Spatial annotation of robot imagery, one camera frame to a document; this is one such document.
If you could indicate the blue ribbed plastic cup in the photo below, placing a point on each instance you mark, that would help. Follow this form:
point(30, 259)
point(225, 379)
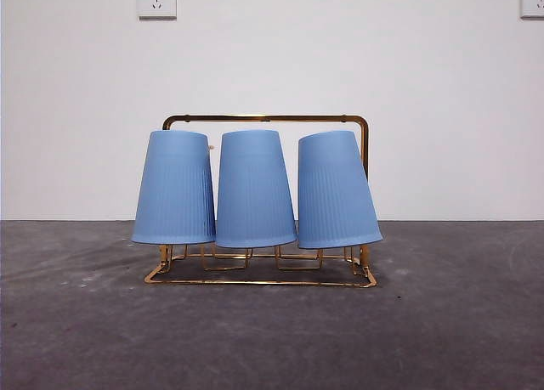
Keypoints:
point(255, 194)
point(336, 194)
point(174, 194)

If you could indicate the white wall socket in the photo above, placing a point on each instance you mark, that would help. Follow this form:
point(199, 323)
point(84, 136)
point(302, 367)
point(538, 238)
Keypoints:
point(156, 3)
point(533, 3)

